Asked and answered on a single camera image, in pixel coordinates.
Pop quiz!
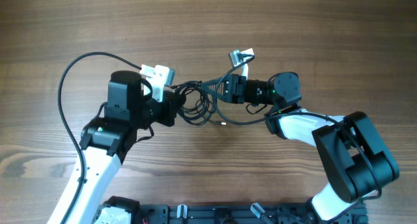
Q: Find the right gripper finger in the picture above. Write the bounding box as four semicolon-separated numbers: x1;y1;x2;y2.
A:
201;76;232;91
208;87;232;103

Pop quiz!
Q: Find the black USB cable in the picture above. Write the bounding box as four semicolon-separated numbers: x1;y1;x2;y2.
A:
171;80;228;126

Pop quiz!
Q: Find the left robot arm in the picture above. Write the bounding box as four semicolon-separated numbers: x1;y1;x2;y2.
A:
48;65;180;223

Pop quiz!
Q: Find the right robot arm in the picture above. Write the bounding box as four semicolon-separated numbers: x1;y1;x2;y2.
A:
201;72;399;223

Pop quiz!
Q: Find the left camera black cable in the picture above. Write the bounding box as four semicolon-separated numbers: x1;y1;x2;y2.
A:
57;51;143;224

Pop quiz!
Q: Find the camera black cable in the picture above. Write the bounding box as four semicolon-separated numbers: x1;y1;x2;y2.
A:
213;54;382;224
57;51;143;224

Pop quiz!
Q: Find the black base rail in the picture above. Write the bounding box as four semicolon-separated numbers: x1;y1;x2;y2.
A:
94;196;369;224

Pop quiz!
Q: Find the right camera black cable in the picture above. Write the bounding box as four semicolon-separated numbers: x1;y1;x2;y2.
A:
213;54;382;224

